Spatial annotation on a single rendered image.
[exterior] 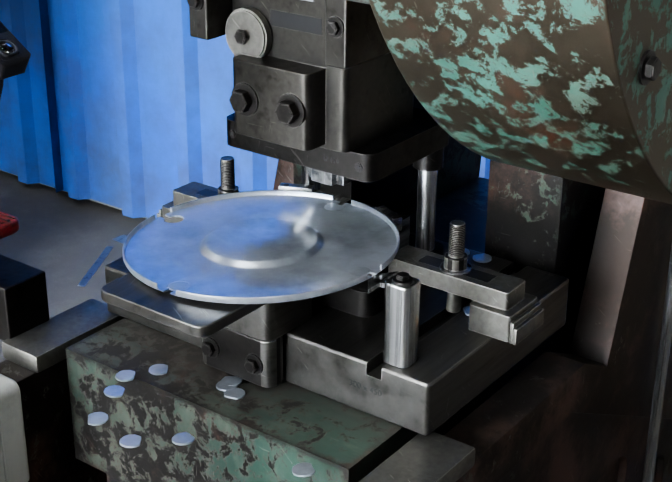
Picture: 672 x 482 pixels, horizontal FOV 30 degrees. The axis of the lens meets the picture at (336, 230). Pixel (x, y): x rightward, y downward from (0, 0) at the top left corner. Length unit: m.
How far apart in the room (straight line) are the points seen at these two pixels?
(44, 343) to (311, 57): 0.46
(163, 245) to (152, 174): 1.97
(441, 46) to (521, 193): 0.63
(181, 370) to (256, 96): 0.31
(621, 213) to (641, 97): 0.67
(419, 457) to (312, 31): 0.43
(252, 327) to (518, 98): 0.52
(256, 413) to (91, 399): 0.23
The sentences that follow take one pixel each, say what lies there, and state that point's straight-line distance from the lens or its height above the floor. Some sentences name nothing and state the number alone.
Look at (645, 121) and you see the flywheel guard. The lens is 0.86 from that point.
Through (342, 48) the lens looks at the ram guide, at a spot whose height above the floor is 1.01.
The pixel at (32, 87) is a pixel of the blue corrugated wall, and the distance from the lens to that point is 3.57.
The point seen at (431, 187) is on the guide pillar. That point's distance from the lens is 1.40.
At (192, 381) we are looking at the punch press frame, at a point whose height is 0.64.
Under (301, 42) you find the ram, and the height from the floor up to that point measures 1.00.
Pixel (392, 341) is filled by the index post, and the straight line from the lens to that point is 1.24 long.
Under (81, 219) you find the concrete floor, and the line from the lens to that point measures 3.44.
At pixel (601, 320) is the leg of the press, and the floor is 0.64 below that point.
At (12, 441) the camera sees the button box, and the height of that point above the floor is 0.56.
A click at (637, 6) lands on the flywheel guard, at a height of 1.14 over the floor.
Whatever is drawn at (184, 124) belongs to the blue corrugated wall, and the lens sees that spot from 3.12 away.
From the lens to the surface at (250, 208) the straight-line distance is 1.42.
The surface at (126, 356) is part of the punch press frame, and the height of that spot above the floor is 0.64.
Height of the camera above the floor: 1.33
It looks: 24 degrees down
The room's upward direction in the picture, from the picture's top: straight up
